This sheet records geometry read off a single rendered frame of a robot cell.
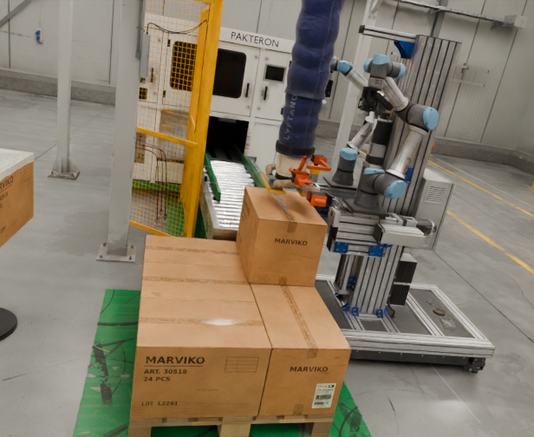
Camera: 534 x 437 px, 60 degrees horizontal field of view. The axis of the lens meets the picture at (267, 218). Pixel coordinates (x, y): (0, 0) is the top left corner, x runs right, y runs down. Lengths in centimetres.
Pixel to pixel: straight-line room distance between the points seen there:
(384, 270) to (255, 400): 135
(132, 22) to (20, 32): 894
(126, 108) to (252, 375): 225
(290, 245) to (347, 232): 37
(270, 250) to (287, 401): 80
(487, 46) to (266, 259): 1181
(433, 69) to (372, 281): 138
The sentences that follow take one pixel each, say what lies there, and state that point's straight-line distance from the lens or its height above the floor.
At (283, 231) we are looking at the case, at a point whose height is 88.
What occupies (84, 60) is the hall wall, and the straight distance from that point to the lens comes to 1214.
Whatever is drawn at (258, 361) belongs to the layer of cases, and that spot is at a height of 47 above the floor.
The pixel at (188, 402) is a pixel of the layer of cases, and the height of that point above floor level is 24.
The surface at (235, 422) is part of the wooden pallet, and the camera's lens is 244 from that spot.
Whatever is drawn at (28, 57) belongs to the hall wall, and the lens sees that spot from 1248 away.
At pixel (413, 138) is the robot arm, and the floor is 149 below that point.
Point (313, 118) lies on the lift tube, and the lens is 267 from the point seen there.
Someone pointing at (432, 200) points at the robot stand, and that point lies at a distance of 309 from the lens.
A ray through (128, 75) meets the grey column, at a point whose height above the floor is 147.
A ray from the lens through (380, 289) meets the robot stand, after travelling 328.
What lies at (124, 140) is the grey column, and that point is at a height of 99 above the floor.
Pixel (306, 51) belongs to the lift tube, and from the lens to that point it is 261.
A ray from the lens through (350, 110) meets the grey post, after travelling 628.
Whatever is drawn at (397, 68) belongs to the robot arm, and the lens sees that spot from 246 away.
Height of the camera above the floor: 179
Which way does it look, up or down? 19 degrees down
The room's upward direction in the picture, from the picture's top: 10 degrees clockwise
